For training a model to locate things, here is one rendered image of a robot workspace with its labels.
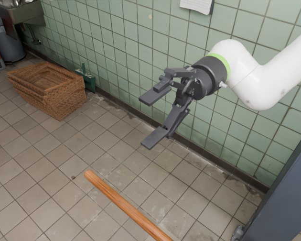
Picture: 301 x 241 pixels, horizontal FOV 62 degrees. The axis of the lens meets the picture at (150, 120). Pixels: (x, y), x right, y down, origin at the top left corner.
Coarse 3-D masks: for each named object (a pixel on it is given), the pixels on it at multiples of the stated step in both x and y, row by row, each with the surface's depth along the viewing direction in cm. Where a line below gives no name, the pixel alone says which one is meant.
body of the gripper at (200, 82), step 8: (200, 72) 62; (184, 80) 59; (192, 80) 59; (200, 80) 60; (208, 80) 62; (192, 88) 61; (200, 88) 61; (208, 88) 62; (176, 96) 61; (184, 96) 60; (192, 96) 63; (200, 96) 63; (184, 104) 62
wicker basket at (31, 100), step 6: (18, 90) 259; (24, 96) 266; (30, 96) 251; (30, 102) 274; (36, 102) 256; (84, 102) 284; (42, 108) 262; (48, 108) 243; (66, 108) 264; (72, 108) 271; (48, 114) 271; (54, 114) 253; (60, 114) 260; (66, 114) 268; (60, 120) 263
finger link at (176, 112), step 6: (174, 102) 63; (186, 102) 62; (174, 108) 63; (180, 108) 62; (186, 108) 63; (174, 114) 63; (180, 114) 63; (168, 120) 63; (174, 120) 62; (162, 126) 63; (168, 126) 63
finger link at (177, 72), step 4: (168, 68) 52; (172, 68) 53; (176, 68) 54; (180, 68) 56; (184, 68) 57; (164, 72) 52; (172, 72) 51; (176, 72) 51; (180, 72) 52; (184, 72) 54; (188, 72) 55; (192, 72) 57; (172, 76) 51; (176, 76) 52; (180, 76) 53; (184, 76) 55; (188, 76) 56
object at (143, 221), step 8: (88, 176) 82; (96, 176) 81; (96, 184) 80; (104, 184) 79; (104, 192) 78; (112, 192) 77; (112, 200) 76; (120, 200) 75; (120, 208) 75; (128, 208) 73; (136, 216) 72; (144, 216) 72; (144, 224) 70; (152, 224) 70; (152, 232) 69; (160, 232) 68; (160, 240) 67; (168, 240) 67
